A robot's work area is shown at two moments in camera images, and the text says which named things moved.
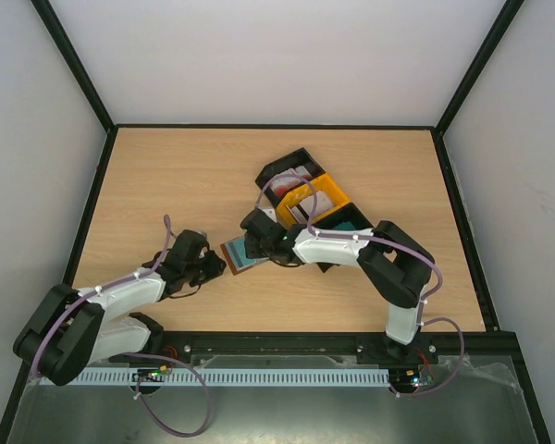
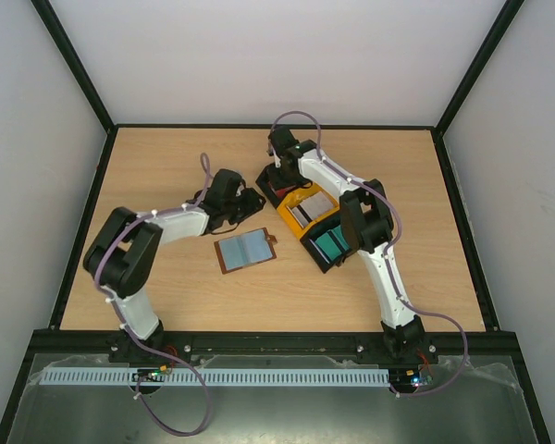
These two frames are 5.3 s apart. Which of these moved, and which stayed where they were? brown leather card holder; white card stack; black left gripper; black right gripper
Moved: black right gripper; black left gripper
Stayed: white card stack; brown leather card holder
